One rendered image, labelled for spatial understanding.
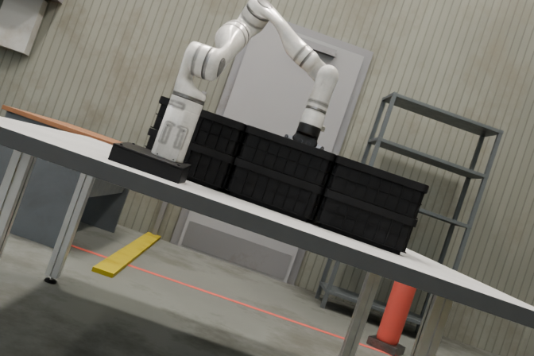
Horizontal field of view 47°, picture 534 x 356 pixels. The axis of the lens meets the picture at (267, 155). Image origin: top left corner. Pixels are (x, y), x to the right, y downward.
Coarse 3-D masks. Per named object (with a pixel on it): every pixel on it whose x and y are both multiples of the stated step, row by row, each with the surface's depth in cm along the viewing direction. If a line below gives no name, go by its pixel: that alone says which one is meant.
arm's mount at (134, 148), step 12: (120, 144) 159; (132, 144) 173; (120, 156) 157; (132, 156) 157; (144, 156) 158; (156, 156) 163; (144, 168) 157; (156, 168) 158; (168, 168) 158; (180, 168) 158; (180, 180) 161
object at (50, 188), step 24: (24, 120) 361; (48, 120) 363; (0, 168) 360; (48, 168) 361; (48, 192) 361; (72, 192) 361; (96, 192) 398; (120, 192) 475; (24, 216) 360; (48, 216) 360; (96, 216) 482; (48, 240) 360
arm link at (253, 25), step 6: (246, 6) 201; (246, 12) 200; (240, 18) 202; (246, 18) 201; (252, 18) 200; (246, 24) 201; (252, 24) 201; (258, 24) 201; (264, 24) 202; (246, 30) 186; (252, 30) 200; (258, 30) 203; (252, 36) 199
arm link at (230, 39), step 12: (228, 24) 183; (240, 24) 185; (216, 36) 182; (228, 36) 177; (240, 36) 182; (216, 48) 168; (228, 48) 172; (240, 48) 182; (204, 60) 165; (216, 60) 165; (228, 60) 174; (204, 72) 166; (216, 72) 166
